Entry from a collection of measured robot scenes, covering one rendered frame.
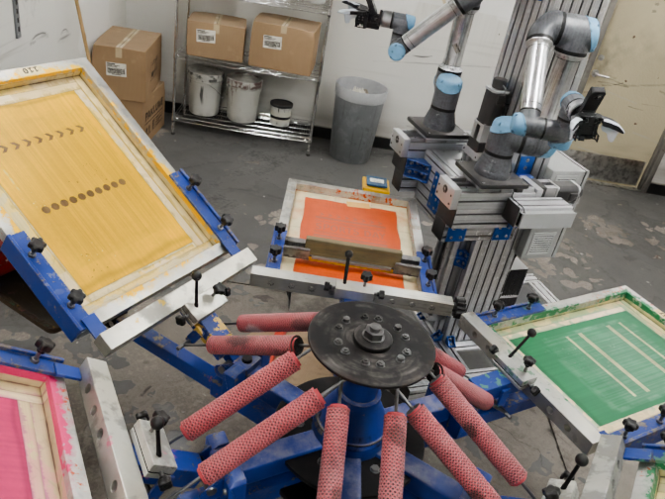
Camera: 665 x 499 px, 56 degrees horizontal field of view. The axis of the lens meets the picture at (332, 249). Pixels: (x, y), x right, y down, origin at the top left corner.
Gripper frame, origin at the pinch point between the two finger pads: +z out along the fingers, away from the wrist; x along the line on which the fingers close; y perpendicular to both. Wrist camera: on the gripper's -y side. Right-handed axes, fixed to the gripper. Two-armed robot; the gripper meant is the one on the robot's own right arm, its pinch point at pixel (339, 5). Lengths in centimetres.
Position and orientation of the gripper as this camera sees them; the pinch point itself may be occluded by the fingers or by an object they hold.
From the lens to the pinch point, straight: 306.3
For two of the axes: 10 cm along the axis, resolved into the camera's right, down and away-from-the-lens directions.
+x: 1.5, -6.1, 7.8
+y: -1.4, 7.6, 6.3
